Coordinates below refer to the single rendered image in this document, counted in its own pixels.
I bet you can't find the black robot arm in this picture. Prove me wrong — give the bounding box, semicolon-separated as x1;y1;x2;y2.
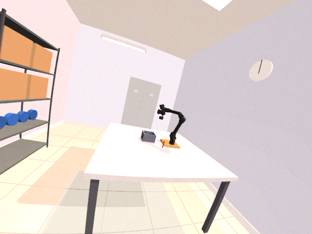
157;104;186;145

